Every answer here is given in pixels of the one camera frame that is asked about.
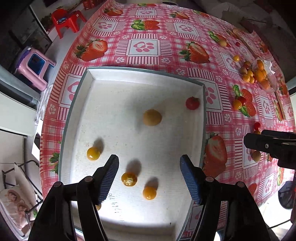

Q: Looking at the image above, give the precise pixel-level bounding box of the brown kiwi berry front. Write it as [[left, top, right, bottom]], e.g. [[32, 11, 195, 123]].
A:
[[251, 151, 261, 162]]

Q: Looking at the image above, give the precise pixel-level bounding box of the orange cherry tomato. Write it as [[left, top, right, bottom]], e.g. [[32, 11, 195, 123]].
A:
[[232, 99, 242, 110]]

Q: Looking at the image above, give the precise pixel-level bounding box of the dark yellow cherry tomato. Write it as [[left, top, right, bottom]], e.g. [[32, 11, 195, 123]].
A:
[[121, 172, 137, 187]]

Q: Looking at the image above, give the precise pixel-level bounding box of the red cherry tomato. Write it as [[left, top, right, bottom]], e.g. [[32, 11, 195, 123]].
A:
[[253, 121, 261, 131], [185, 96, 200, 110], [237, 96, 247, 106]]

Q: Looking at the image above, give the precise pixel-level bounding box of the red cherry tomato top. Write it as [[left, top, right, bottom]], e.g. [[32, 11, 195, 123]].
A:
[[253, 121, 261, 131]]

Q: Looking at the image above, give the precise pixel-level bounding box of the wooden stick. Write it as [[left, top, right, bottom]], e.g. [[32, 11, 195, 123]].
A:
[[274, 91, 286, 120]]

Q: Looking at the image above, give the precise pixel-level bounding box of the pink strawberry tablecloth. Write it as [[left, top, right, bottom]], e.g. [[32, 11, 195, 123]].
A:
[[40, 1, 295, 205]]

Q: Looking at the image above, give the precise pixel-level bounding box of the clear plastic fruit bag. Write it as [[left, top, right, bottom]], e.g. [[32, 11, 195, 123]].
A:
[[252, 58, 277, 93]]

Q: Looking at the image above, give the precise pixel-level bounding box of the yellow cherry tomato in tray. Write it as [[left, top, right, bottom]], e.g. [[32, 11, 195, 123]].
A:
[[86, 147, 101, 161]]

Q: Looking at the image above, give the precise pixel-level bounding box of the yellow tomato near pile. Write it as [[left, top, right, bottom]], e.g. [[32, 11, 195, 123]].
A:
[[233, 55, 240, 62]]

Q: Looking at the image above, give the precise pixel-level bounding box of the yellow fruit far table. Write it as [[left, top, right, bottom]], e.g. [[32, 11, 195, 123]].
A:
[[219, 40, 227, 48]]

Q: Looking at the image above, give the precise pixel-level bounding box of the white rectangular tray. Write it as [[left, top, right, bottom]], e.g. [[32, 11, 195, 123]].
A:
[[59, 67, 206, 240]]

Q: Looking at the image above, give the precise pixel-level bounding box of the brown longan in tray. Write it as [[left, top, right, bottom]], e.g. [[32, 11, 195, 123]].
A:
[[143, 109, 162, 126]]

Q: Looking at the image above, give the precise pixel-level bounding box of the pink plastic stool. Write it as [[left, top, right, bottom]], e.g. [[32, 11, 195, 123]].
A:
[[15, 47, 56, 91]]

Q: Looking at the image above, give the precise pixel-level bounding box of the red plastic chair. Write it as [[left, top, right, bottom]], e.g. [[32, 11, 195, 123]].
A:
[[51, 9, 87, 39]]

